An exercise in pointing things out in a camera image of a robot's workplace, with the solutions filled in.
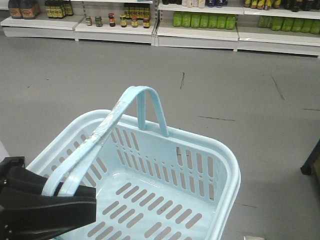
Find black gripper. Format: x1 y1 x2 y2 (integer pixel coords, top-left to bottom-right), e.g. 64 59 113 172
0 156 97 240

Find light blue plastic basket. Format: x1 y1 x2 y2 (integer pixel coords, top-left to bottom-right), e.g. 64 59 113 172
27 86 241 240

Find metal floor plate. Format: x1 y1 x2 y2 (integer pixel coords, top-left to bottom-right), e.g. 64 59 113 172
243 235 266 240

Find black wood fruit display table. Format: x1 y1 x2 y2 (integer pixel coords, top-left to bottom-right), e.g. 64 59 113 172
300 140 320 176

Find white supermarket shelf unit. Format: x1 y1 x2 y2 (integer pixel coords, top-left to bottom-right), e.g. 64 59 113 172
0 0 320 57

